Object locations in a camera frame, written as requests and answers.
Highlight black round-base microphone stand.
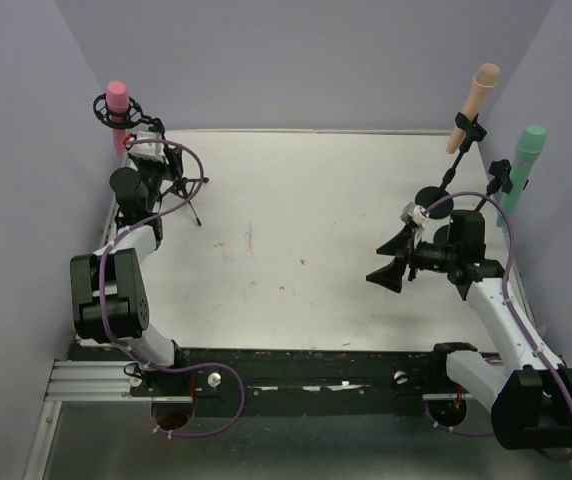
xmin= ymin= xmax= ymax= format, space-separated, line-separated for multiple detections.
xmin=414 ymin=112 xmax=487 ymax=208

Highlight aluminium frame rail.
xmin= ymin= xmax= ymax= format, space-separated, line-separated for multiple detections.
xmin=45 ymin=361 xmax=191 ymax=404

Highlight black clip round-base stand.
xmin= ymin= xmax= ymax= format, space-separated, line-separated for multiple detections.
xmin=430 ymin=158 xmax=529 ymax=246

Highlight pink microphone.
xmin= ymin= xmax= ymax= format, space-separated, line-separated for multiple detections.
xmin=106 ymin=80 xmax=130 ymax=157

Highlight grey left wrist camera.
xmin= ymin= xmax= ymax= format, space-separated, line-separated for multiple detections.
xmin=124 ymin=130 xmax=164 ymax=163

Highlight peach microphone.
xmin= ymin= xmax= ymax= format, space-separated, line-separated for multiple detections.
xmin=446 ymin=63 xmax=500 ymax=154

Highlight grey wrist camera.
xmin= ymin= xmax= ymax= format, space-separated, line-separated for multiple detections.
xmin=400 ymin=202 xmax=428 ymax=245
xmin=124 ymin=130 xmax=164 ymax=163

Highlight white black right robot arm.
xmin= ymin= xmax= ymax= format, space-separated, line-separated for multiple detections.
xmin=366 ymin=203 xmax=572 ymax=451

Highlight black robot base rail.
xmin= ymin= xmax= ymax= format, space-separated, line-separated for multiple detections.
xmin=68 ymin=344 xmax=461 ymax=421

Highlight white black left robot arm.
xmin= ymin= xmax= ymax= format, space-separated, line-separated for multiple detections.
xmin=70 ymin=152 xmax=177 ymax=370

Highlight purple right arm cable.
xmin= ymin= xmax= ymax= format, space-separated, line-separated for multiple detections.
xmin=420 ymin=191 xmax=572 ymax=461

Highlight black tripod shock-mount stand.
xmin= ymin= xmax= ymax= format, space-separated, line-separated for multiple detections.
xmin=93 ymin=89 xmax=198 ymax=228

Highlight mint green microphone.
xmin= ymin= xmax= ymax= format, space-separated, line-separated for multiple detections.
xmin=499 ymin=124 xmax=548 ymax=215

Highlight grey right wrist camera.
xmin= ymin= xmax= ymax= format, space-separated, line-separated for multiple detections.
xmin=400 ymin=202 xmax=428 ymax=245

